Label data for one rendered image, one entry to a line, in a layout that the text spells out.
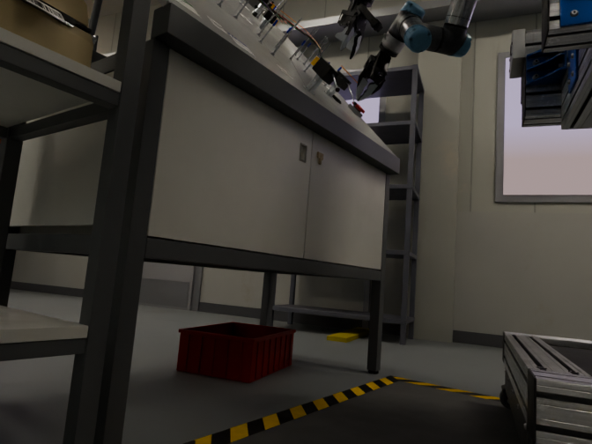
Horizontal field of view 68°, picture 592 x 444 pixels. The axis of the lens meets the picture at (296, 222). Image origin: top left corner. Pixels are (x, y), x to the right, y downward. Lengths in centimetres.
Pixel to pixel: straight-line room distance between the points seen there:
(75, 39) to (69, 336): 49
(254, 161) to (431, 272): 224
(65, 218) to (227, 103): 45
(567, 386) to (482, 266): 254
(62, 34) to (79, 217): 38
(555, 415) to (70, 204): 99
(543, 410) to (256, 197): 76
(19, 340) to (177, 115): 52
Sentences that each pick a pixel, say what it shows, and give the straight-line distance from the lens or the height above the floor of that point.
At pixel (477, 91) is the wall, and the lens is 358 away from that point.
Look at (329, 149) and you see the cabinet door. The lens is 146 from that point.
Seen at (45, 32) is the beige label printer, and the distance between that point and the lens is 87.
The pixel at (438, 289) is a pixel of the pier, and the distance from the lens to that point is 320.
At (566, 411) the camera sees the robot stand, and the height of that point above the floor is 19.
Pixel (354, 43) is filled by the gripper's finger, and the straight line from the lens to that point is 183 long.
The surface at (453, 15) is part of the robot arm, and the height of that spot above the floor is 119.
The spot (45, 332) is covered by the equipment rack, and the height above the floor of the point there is 23.
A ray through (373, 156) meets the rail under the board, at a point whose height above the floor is 81.
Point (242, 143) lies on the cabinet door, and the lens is 112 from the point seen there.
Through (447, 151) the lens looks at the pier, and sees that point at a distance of 334.
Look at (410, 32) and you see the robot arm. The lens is 151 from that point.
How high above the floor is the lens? 34
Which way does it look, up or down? 7 degrees up
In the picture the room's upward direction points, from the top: 5 degrees clockwise
